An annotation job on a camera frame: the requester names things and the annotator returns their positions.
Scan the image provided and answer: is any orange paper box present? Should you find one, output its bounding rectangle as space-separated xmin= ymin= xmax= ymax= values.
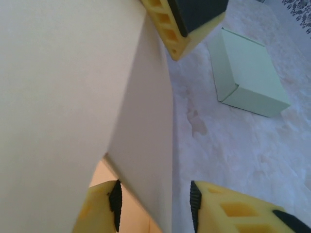
xmin=0 ymin=0 xmax=173 ymax=233

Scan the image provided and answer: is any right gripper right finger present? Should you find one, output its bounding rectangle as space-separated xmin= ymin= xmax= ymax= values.
xmin=189 ymin=180 xmax=311 ymax=233

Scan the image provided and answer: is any green paper box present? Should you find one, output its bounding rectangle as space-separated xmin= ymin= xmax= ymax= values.
xmin=207 ymin=27 xmax=292 ymax=119

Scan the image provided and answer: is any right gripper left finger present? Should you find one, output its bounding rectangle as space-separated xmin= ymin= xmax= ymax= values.
xmin=71 ymin=180 xmax=123 ymax=233

